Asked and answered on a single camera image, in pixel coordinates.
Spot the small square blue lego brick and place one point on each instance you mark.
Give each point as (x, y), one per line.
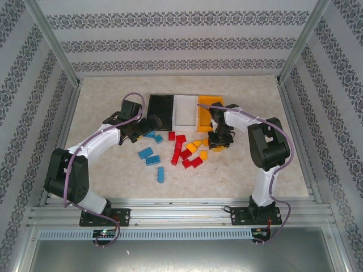
(158, 138)

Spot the aluminium side rail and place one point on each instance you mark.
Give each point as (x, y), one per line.
(66, 124)
(310, 181)

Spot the long narrow blue lego brick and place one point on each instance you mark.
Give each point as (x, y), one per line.
(160, 174)

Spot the black plastic container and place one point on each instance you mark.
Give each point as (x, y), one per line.
(160, 107)

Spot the yellow plastic container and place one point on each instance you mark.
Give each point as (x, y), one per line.
(207, 99)

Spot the small circuit board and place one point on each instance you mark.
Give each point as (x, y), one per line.
(103, 233)
(261, 231)

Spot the aluminium frame post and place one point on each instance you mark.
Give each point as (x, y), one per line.
(304, 39)
(52, 39)

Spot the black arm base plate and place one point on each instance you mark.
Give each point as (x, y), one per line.
(239, 216)
(122, 216)

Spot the long red lego brick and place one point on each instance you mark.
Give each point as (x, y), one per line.
(177, 153)

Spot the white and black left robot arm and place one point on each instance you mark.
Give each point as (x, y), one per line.
(96, 140)

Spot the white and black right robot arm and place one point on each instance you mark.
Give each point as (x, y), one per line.
(241, 119)

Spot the aluminium mounting rail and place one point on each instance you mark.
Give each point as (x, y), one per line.
(181, 215)

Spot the white plastic container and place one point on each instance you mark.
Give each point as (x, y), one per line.
(184, 113)

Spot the grey metal panel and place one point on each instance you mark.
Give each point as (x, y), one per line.
(181, 258)

